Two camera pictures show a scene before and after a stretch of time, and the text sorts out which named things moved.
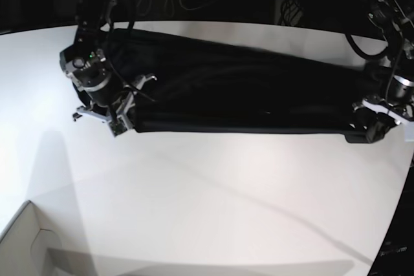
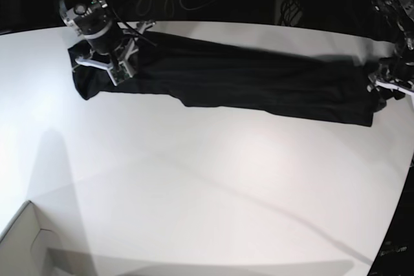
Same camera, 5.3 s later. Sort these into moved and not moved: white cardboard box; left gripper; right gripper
Moved: right gripper; left gripper
Not moved: white cardboard box
